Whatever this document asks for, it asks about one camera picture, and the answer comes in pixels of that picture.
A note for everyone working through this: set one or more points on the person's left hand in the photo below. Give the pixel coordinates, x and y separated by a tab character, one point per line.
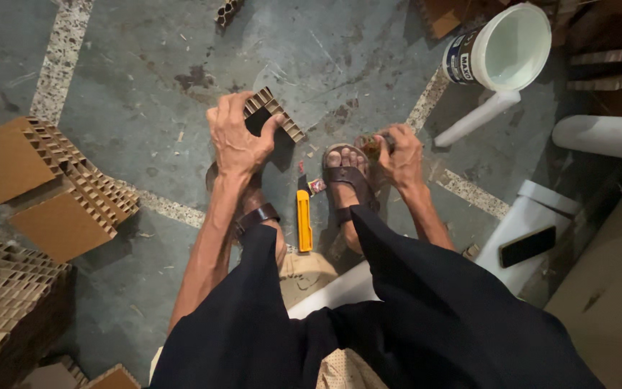
235	143

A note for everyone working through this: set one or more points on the person's right hand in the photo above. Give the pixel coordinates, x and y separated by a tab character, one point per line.
405	159

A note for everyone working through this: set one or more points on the small brown glue bottle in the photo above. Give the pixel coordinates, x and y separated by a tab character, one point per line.
367	146

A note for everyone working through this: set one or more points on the small honeycomb cardboard block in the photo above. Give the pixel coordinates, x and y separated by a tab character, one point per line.
278	116

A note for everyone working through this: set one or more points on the brown right sandal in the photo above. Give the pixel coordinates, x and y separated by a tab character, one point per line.
351	181

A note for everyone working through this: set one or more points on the brown sandal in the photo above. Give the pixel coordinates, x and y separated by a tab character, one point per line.
351	181
256	215

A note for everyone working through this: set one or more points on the person's right foot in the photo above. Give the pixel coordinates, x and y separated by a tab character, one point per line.
346	162

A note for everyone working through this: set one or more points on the person's foot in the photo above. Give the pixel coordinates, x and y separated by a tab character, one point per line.
268	237
346	162

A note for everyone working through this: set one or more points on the brown left sandal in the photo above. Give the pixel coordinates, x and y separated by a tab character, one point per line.
256	215

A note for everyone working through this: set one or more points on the thin white pipe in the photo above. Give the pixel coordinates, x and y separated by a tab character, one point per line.
478	116

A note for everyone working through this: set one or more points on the small red wrapper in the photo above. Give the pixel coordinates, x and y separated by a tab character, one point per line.
316	186

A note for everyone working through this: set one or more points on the person's left foot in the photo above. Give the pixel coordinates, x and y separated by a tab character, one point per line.
268	237

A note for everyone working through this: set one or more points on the yellow utility knife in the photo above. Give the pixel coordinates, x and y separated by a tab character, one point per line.
304	221

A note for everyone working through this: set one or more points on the white plastic stand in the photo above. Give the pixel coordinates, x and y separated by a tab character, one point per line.
521	221

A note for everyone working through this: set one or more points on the honeycomb cardboard scrap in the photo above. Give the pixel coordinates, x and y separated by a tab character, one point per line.
227	11

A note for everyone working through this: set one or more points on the white low stool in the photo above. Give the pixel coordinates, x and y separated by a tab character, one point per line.
338	292

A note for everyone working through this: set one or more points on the white plastic bucket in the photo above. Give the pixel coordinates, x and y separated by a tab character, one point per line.
505	48

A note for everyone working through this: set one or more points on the black phone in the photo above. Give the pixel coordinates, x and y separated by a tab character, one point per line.
527	246

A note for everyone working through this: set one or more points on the torn brown cardboard piece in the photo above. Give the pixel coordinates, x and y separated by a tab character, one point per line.
305	275

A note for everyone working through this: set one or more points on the person's black trousers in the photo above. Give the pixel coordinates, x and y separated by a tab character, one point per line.
424	324

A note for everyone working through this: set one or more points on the large honeycomb cardboard panel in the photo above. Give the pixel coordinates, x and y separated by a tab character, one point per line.
68	221
14	156

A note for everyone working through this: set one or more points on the thick white pipe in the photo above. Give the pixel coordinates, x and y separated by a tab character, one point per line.
608	138

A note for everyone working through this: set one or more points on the flat brown cardboard sheet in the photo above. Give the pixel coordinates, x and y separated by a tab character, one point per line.
613	302

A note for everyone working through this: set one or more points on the brown cardboard panel pieces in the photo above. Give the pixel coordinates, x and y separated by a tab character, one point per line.
84	377

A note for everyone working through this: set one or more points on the stack of honeycomb cardboard panels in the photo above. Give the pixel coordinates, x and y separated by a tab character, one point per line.
3	308

